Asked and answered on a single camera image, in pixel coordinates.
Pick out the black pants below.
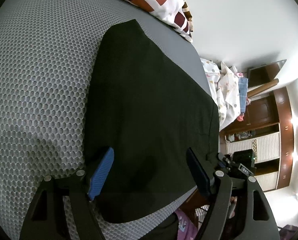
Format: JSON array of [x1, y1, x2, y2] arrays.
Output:
[[83, 20, 219, 223]]

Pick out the purple patterned sleeve forearm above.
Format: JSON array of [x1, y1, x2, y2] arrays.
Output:
[[175, 209, 198, 240]]

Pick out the brown wooden wardrobe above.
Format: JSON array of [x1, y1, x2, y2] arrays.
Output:
[[220, 79, 294, 191]]

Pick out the blue checked cloth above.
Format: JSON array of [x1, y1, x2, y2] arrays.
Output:
[[238, 77, 248, 114]]

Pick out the white dotted bedsheet pile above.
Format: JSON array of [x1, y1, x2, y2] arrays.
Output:
[[201, 59, 242, 130]]

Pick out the grey mesh mattress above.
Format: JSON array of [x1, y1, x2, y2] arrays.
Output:
[[0, 0, 209, 239]]

